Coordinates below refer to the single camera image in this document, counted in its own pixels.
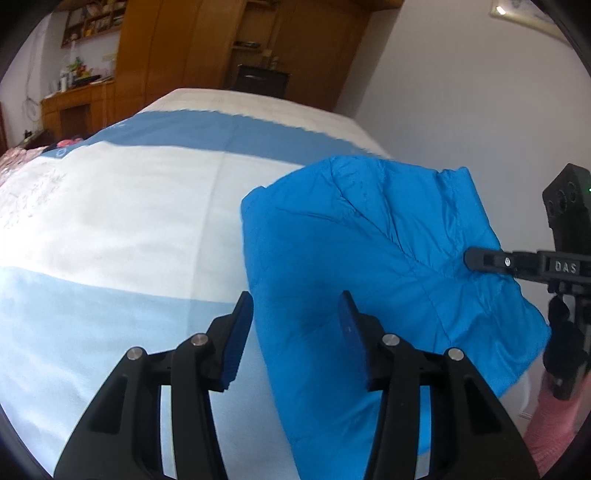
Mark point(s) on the blue padded jacket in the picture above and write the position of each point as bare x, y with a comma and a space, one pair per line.
351, 240

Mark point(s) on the wall shelf with clutter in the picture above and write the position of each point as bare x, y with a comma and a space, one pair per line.
92, 18

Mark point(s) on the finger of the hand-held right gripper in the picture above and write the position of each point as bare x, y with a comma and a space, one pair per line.
498, 262

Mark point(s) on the person's right forearm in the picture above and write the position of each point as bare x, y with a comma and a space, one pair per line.
554, 424

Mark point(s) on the wooden wardrobe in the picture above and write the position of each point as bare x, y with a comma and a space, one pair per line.
194, 50

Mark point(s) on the blue and white bed sheet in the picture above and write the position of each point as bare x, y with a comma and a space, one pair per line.
129, 221

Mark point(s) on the white wall outlet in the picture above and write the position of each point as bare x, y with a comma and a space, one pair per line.
525, 414

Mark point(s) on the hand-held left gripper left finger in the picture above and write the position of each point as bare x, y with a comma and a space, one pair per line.
235, 337

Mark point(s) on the wooden desk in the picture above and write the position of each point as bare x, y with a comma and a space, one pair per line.
78, 110

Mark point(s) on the beige mattress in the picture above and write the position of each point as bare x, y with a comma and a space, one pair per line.
286, 115

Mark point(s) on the framed wall picture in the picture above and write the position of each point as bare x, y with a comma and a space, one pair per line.
526, 16

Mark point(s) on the pink floral quilt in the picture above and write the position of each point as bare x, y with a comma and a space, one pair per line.
14, 159

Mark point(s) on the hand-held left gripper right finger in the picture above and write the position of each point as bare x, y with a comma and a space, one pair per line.
353, 332

